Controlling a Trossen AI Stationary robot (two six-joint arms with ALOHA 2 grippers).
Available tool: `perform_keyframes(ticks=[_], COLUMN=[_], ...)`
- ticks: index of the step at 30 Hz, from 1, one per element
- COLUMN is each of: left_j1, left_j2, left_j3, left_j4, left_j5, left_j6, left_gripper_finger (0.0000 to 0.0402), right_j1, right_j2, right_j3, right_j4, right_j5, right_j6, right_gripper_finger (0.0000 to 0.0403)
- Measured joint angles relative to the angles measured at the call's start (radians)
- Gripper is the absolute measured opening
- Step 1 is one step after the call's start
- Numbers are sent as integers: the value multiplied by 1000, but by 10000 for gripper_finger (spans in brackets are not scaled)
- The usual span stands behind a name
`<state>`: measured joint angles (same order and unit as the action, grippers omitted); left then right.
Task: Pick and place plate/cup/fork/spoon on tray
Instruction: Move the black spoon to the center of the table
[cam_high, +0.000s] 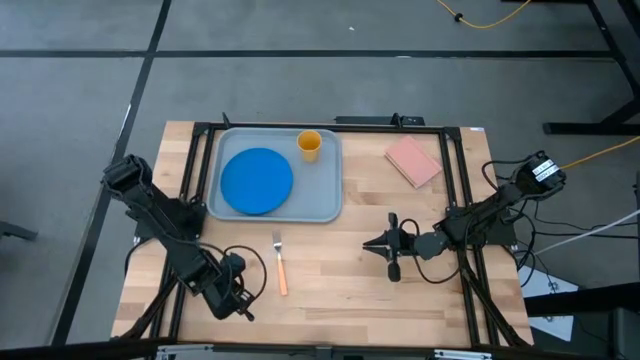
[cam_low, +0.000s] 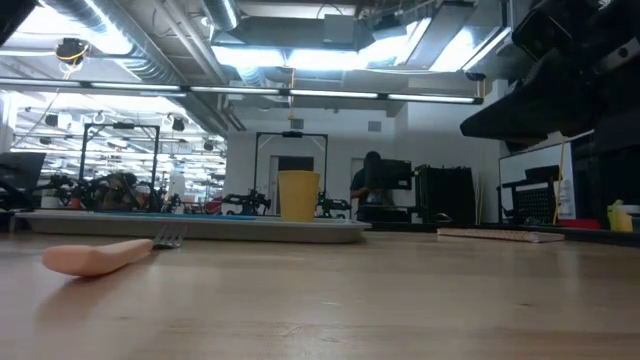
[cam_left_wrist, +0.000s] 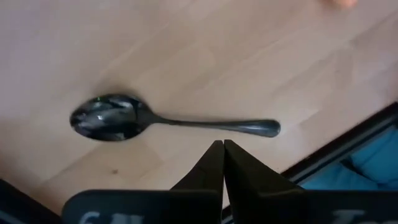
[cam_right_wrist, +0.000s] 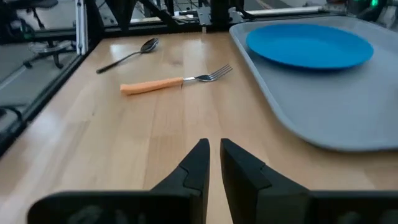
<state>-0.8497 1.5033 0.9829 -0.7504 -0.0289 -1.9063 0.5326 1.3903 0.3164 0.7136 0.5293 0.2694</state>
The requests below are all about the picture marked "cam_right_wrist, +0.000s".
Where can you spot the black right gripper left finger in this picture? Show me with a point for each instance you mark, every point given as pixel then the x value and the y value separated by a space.
pixel 192 186

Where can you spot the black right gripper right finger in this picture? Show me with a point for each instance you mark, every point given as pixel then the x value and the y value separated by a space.
pixel 245 193

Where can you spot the blue plastic plate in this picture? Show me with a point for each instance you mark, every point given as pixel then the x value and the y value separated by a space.
pixel 311 46

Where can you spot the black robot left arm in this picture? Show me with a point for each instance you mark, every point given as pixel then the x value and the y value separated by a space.
pixel 373 7

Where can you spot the grey plastic tray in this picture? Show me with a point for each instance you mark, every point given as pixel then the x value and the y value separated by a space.
pixel 326 109

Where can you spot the silver aluminium bar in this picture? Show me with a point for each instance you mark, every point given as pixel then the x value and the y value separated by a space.
pixel 286 11

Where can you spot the black office chair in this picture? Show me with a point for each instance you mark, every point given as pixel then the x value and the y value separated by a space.
pixel 37 3

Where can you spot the white aluminium post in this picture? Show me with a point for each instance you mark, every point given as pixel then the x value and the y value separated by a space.
pixel 80 28

